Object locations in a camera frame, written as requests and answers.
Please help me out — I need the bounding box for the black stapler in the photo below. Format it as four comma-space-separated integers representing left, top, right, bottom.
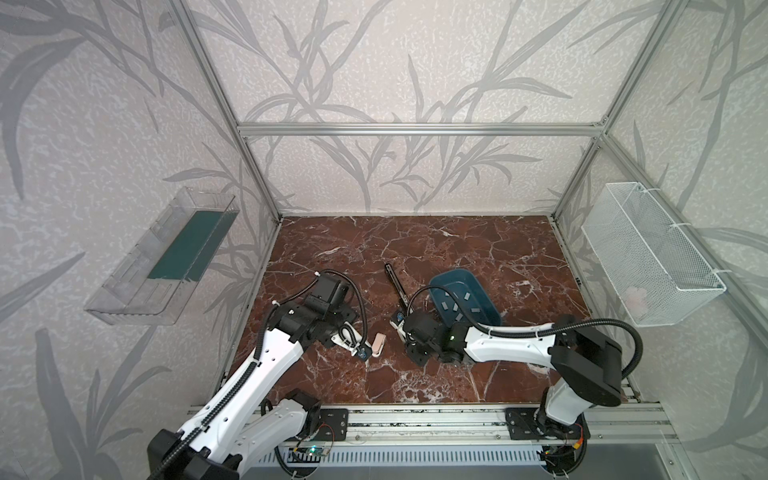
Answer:
384, 263, 409, 313

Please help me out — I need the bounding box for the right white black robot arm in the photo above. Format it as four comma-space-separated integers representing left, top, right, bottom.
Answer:
390, 285, 644, 427

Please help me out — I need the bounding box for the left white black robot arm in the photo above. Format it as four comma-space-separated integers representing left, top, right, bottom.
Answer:
147, 269, 372, 479

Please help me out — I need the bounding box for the teal plastic tray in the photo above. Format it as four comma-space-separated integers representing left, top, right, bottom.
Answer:
430, 268, 501, 326

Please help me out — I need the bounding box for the small green circuit board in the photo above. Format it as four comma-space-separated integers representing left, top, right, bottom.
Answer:
291, 445, 332, 463

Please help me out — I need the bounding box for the green pad in bin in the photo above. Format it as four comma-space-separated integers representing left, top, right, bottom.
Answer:
148, 210, 238, 282

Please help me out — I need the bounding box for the pink object in basket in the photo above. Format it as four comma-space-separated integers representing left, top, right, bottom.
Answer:
622, 286, 649, 317

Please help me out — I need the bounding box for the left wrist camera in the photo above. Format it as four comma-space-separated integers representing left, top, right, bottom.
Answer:
331, 322, 373, 361

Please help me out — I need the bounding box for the aluminium front rail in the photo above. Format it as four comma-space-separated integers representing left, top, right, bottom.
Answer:
173, 403, 679, 448

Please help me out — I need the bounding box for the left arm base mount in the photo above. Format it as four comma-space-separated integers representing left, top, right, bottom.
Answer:
290, 407, 350, 442

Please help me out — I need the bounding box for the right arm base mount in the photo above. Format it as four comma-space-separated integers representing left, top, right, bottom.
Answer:
504, 407, 591, 443

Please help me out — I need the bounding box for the slotted grey cable duct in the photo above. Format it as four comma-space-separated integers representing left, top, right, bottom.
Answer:
280, 446, 544, 468

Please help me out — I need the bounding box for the clear plastic wall bin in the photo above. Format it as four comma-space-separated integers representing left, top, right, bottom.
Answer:
84, 187, 240, 326

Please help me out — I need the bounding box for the white wire mesh basket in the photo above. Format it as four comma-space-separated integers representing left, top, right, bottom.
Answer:
582, 182, 727, 327

